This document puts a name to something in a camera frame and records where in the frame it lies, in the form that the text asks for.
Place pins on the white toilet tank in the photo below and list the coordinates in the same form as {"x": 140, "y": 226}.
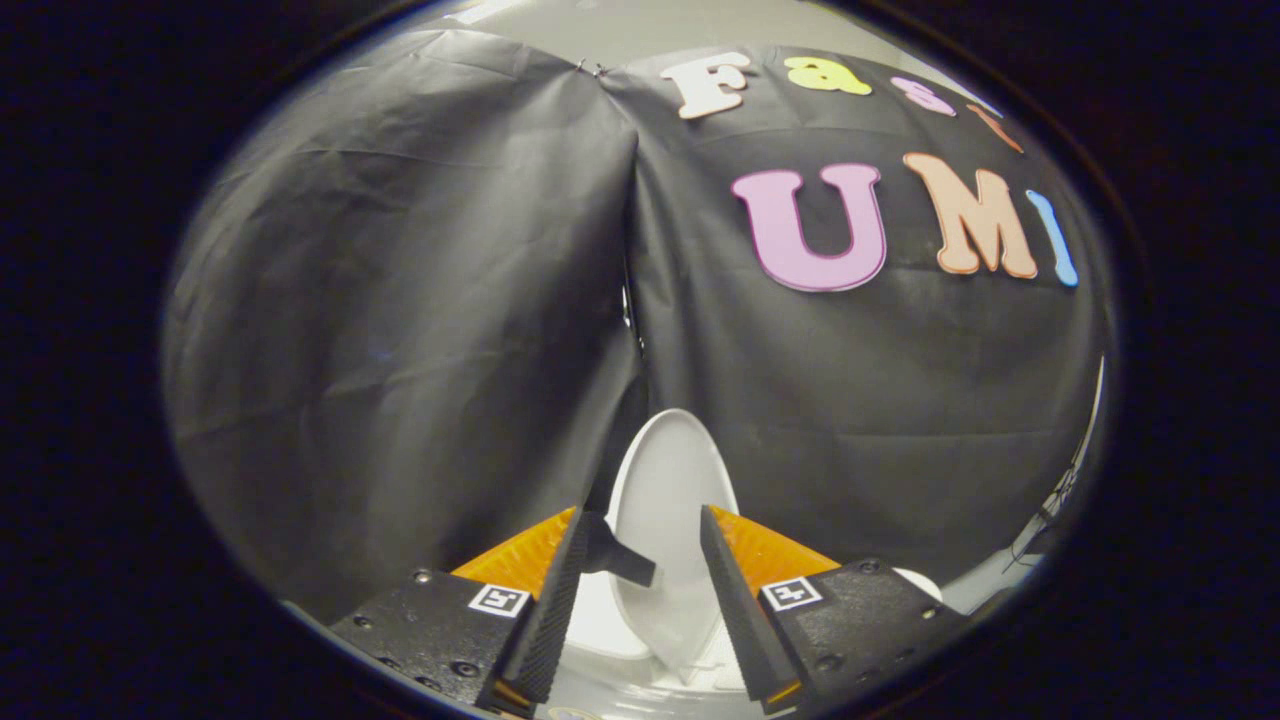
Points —
{"x": 605, "y": 620}

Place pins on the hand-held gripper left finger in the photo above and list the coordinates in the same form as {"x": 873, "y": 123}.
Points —
{"x": 555, "y": 620}

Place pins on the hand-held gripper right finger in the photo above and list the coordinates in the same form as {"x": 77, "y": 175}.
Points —
{"x": 735, "y": 610}

